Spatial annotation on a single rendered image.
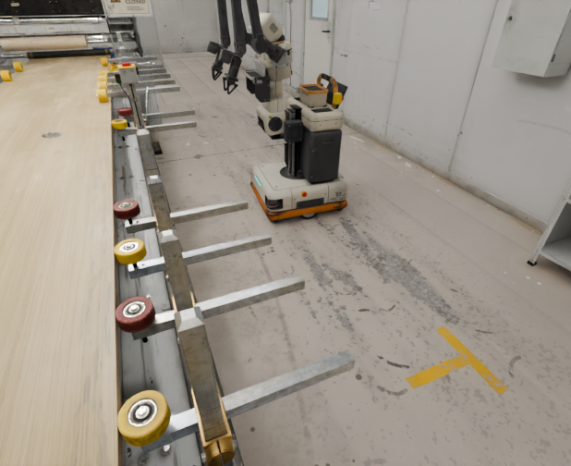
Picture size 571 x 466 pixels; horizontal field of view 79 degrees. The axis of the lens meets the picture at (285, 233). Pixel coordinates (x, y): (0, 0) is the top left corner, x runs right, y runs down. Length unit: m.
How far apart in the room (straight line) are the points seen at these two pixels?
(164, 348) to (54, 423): 0.46
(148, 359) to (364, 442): 0.95
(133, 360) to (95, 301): 0.28
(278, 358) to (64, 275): 1.12
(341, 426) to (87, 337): 1.14
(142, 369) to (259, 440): 0.69
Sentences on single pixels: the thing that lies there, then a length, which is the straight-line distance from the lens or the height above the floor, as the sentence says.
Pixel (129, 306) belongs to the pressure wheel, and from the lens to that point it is 0.87.
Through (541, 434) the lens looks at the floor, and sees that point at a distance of 1.94.
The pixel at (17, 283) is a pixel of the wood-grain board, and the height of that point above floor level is 0.90.
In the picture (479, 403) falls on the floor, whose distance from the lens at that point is 1.90.
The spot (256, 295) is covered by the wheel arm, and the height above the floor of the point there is 0.85.
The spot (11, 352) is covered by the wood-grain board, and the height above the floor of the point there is 0.90.
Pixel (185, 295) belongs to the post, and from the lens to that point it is 0.77.
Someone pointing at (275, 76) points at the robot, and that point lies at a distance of 2.53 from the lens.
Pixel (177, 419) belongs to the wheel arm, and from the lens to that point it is 0.75.
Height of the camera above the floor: 1.48
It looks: 35 degrees down
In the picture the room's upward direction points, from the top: straight up
